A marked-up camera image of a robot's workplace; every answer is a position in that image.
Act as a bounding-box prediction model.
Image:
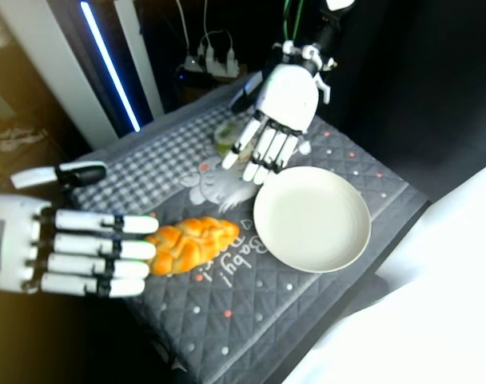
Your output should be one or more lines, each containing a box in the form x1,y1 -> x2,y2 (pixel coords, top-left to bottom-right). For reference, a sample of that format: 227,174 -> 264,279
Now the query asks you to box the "green cable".
292,0 -> 306,40
281,0 -> 294,42

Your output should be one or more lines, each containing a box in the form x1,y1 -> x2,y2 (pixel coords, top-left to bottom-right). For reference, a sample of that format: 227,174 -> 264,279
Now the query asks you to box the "grey quilt with bear print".
69,74 -> 432,384

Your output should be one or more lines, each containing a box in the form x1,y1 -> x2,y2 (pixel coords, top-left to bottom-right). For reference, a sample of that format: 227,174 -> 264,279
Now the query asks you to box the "golden braided toy bread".
145,217 -> 241,276

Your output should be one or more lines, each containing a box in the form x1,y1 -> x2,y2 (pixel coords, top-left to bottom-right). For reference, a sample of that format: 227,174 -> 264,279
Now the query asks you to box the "white round plate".
253,166 -> 372,274

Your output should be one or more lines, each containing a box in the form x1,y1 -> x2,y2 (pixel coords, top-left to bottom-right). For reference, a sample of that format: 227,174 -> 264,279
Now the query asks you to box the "white cable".
173,0 -> 193,61

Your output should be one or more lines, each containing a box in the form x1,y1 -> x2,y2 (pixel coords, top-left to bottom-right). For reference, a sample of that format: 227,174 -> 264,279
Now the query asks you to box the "white column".
0,0 -> 164,150

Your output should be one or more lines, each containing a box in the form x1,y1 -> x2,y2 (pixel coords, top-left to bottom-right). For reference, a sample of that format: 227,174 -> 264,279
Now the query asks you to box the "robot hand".
221,63 -> 322,186
0,161 -> 160,299

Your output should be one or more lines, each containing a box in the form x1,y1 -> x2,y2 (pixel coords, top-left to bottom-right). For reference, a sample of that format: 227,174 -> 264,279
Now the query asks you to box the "blue light strip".
79,1 -> 141,133

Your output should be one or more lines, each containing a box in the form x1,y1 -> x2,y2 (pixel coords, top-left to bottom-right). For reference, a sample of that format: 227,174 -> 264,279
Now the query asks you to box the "white power strip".
181,39 -> 241,78

